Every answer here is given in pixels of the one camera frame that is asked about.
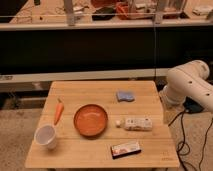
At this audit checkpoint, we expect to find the grey metal shelf rail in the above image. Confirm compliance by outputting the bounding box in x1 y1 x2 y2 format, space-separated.
0 68 168 84

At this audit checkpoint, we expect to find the black cable on floor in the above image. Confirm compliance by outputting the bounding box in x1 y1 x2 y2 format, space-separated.
167 109 213 171

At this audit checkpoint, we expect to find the black box on floor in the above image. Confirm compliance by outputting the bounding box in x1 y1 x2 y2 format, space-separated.
184 99 204 114

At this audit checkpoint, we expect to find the orange round plate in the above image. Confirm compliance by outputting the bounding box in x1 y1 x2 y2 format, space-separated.
73 104 108 137

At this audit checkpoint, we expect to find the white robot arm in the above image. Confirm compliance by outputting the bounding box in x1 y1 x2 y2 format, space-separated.
162 60 213 113

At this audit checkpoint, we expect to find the blue sponge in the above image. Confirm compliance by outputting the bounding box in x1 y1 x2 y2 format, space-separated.
116 91 135 102

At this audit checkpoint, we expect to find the white plastic bottle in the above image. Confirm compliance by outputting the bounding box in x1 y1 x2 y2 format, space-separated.
115 118 153 131

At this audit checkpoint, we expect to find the red container on shelf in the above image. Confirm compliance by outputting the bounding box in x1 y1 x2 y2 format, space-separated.
116 2 139 20

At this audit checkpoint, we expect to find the black and white snack box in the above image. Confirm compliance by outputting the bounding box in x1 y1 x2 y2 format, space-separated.
110 141 141 159

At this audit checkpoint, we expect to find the orange carrot-shaped pepper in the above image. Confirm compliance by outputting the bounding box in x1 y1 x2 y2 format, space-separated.
54 98 64 125

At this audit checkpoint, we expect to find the white ceramic cup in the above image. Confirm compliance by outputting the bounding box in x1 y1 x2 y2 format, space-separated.
34 125 57 150

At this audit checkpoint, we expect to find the wooden table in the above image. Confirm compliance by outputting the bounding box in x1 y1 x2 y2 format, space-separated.
25 81 179 169

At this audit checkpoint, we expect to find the black object on shelf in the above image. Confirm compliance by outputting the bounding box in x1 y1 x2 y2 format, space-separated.
92 7 115 21

